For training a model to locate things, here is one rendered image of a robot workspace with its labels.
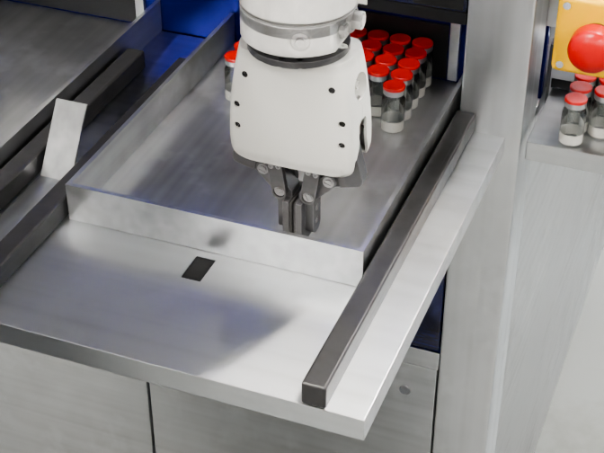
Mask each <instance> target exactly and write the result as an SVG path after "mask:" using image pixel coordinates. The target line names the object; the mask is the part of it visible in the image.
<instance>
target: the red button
mask: <svg viewBox="0 0 604 453"><path fill-rule="evenodd" d="M567 55H568V58H569V59H570V61H571V63H572V64H573V65H574V66H575V67H576V68H577V69H579V70H581V71H582V72H585V73H590V74H596V73H599V72H602V71H604V26H602V25H598V24H586V25H583V26H582V27H580V28H579V29H577V30H576V31H575V32H574V34H573V36H572V37H571V39H570V41H569V44H568V47H567Z"/></svg>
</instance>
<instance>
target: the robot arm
mask: <svg viewBox="0 0 604 453"><path fill-rule="evenodd" d="M357 6H358V0H239V7H240V33H241V36H242V37H241V38H240V40H239V45H238V49H237V53H236V58H235V69H234V75H233V82H232V91H231V105H230V136H231V142H232V146H233V149H234V151H233V158H234V160H235V161H237V162H238V163H240V164H243V165H246V166H248V167H250V168H252V169H254V168H255V169H256V170H257V171H258V173H259V174H260V175H261V176H262V177H263V178H264V179H265V181H266V182H267V183H268V184H269V185H270V186H271V192H272V194H273V196H274V197H276V198H277V199H278V216H279V225H282V226H283V231H287V232H291V233H295V234H299V235H306V236H309V235H310V234H311V232H314V233H315V232H316V230H317V229H318V228H319V225H320V220H321V196H323V195H324V194H326V193H327V192H328V191H330V190H331V189H333V188H334V187H340V188H358V187H360V186H361V185H362V184H363V183H364V182H365V180H366V178H367V177H368V172H367V168H366V165H365V161H364V156H363V153H362V152H365V153H367V152H368V150H369V146H370V142H371V109H370V95H369V79H368V71H367V66H366V60H365V56H364V51H363V47H362V44H361V42H360V40H358V39H355V38H353V37H351V35H350V33H352V32H354V30H355V29H357V30H362V29H363V28H364V25H365V22H366V13H365V12H363V11H359V10H358V7H357ZM298 170H299V171H303V172H304V177H303V182H302V181H300V180H299V179H298Z"/></svg>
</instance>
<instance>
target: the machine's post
mask: <svg viewBox="0 0 604 453"><path fill-rule="evenodd" d="M548 5H549V0H469V1H468V13H467V24H466V45H465V56H464V67H463V79H462V90H461V102H460V110H461V111H467V112H472V113H474V114H475V132H480V133H484V134H489V135H494V136H499V137H504V138H505V141H504V149H503V156H502V159H501V161H500V163H499V164H498V166H497V168H496V170H495V172H494V174H493V177H492V179H491V180H490V182H489V184H488V186H487V189H486V191H485V193H484V196H483V197H482V199H481V201H480V203H479V205H478V207H477V209H476V211H475V214H474V215H473V217H472V219H471V221H470V224H469V226H468V228H467V230H466V232H465V234H464V236H463V238H462V240H461V242H460V244H459V246H458V248H457V250H456V252H455V254H454V256H453V259H452V261H451V263H450V265H449V267H448V269H447V278H446V290H445V301H444V313H443V324H442V335H441V346H440V367H439V379H438V390H437V401H436V413H435V423H434V435H433V446H432V453H495V447H496V440H497V431H498V424H499V417H500V409H501V401H502V387H503V380H504V372H505V364H506V357H507V350H508V341H509V334H510V326H511V312H512V304H513V297H514V289H515V281H516V274H517V267H518V259H519V251H520V237H521V229H522V222H523V214H524V207H525V199H526V191H527V184H528V177H529V162H530V160H527V159H525V153H526V144H527V141H528V139H529V135H530V133H531V131H532V129H533V128H534V124H535V117H536V109H537V95H538V88H539V79H540V72H541V64H542V57H543V49H544V41H545V34H546V19H547V12H548Z"/></svg>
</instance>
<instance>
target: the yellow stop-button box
mask: <svg viewBox="0 0 604 453"><path fill-rule="evenodd" d="M586 24H598V25H602V26H604V0H559V5H558V13H557V20H556V27H555V41H554V48H553V56H552V63H551V64H552V68H553V69H555V70H560V71H565V72H570V73H575V74H580V75H586V76H595V77H600V78H604V71H602V72H599V73H596V74H590V73H585V72H582V71H581V70H579V69H577V68H576V67H575V66H574V65H573V64H572V63H571V61H570V59H569V58H568V55H567V47H568V44H569V41H570V39H571V37H572V36H573V34H574V32H575V31H576V30H577V29H579V28H580V27H582V26H583V25H586Z"/></svg>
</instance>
